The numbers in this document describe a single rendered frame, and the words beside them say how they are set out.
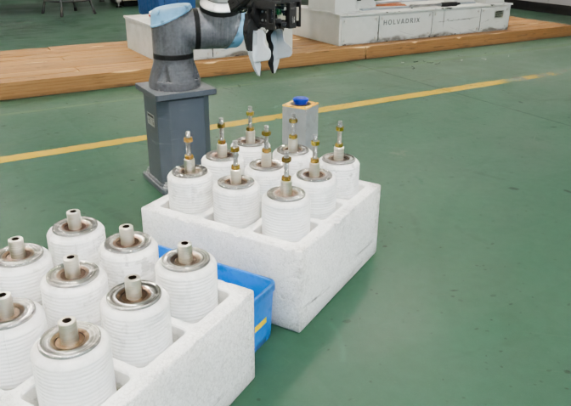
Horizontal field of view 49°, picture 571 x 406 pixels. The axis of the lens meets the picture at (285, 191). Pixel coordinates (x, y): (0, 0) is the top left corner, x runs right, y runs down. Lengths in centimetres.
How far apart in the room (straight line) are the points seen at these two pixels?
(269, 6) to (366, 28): 281
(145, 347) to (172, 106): 103
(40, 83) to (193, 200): 194
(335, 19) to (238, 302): 306
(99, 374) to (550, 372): 79
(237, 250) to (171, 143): 68
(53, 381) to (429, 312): 79
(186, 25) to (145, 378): 116
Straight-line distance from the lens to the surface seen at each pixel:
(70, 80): 318
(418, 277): 146
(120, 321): 88
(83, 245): 109
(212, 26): 182
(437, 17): 439
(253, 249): 120
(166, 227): 132
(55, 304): 96
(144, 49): 361
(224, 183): 125
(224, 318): 98
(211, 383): 100
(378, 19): 406
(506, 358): 125
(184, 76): 182
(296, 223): 119
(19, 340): 89
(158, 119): 183
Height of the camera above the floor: 72
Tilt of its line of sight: 23 degrees down
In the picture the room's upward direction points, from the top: straight up
